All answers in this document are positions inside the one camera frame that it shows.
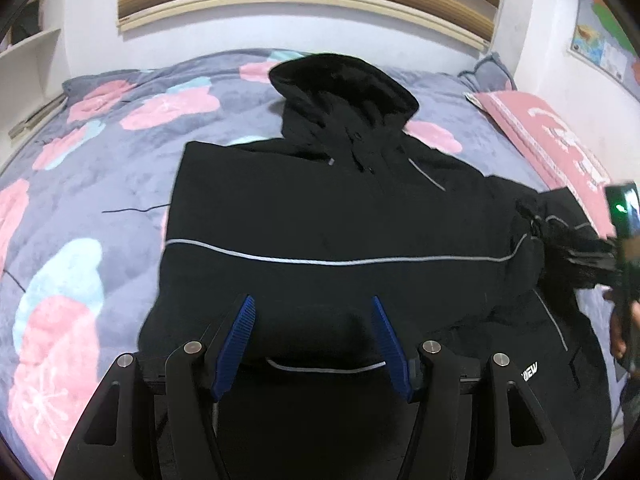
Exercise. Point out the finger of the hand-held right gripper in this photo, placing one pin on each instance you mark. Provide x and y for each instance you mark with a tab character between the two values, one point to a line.
585	270
597	246

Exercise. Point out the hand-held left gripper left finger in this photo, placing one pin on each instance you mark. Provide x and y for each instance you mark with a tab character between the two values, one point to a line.
235	345

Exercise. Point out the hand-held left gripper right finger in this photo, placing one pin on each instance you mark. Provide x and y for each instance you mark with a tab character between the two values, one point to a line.
390	345

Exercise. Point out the black hooded jacket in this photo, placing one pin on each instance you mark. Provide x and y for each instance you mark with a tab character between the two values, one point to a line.
300	210

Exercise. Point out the person's right hand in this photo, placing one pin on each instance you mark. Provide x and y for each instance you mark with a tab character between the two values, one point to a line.
619	335

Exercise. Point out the pink pillow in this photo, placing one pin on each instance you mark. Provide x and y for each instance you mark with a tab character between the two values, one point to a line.
540	130

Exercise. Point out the grey cushion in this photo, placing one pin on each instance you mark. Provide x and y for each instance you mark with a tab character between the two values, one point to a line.
492	72

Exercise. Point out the grey floral blanket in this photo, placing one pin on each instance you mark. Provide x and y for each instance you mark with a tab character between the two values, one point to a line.
100	185

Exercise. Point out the stack of books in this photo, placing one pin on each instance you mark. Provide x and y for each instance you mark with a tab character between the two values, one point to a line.
37	116

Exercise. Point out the black board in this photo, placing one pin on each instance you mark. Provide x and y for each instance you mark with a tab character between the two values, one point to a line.
25	22

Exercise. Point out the wall map poster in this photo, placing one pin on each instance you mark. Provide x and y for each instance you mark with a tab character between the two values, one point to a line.
605	35

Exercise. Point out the white wall shelf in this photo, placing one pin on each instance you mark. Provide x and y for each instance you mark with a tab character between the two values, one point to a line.
30	70

